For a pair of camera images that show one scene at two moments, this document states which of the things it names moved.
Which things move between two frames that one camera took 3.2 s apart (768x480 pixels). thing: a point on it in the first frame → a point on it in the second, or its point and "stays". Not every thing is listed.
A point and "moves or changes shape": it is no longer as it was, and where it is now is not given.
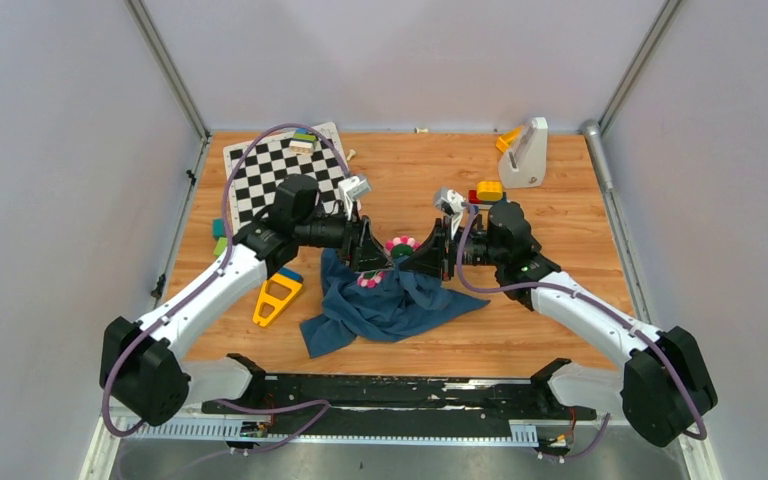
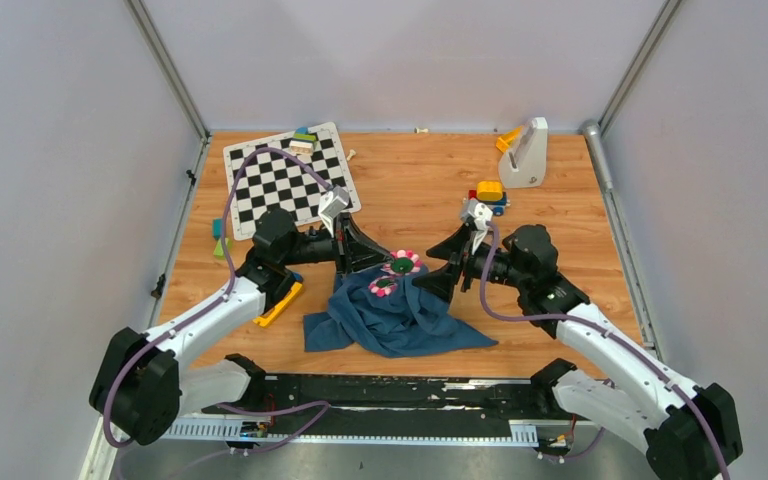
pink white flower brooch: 401,246 moves or changes shape
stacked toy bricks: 303,141 stays
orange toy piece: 503,142 stays
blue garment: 395,310 moves or changes shape
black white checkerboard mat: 268,161 stays
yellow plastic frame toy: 279,304 stays
